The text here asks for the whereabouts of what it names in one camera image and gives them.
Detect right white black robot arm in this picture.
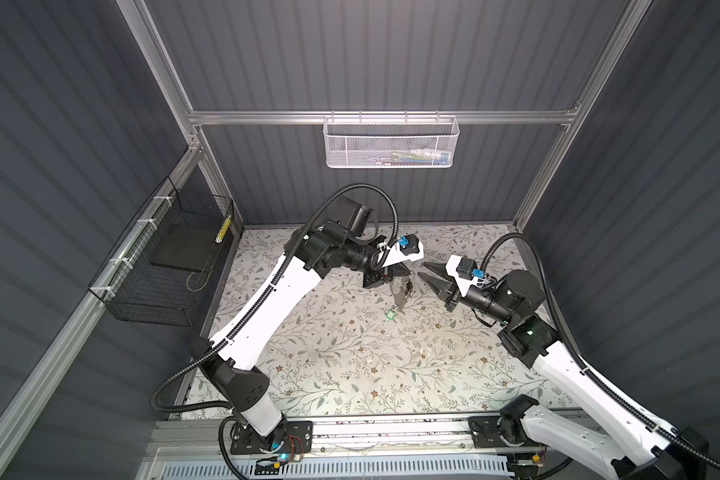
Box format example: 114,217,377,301
419,255,709,479

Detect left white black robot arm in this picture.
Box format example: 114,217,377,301
192,195,424,450

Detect pens in white basket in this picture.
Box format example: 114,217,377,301
369,149,452,167

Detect yellow marker in basket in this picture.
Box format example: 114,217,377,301
215,215,232,244

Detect black pad in basket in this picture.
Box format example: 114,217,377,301
149,224,220,273

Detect left black corrugated cable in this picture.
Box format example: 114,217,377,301
149,182,401,480

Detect black corrugated cable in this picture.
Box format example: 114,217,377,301
479,231,720,480
149,182,401,480

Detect white wire mesh basket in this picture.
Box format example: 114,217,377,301
322,113,460,169

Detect right black corrugated cable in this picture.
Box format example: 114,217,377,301
479,231,720,480

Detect white ventilated cable duct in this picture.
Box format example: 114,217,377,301
158,455,517,480

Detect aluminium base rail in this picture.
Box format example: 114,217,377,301
143,409,624,463

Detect black wire basket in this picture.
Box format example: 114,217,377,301
89,181,235,327

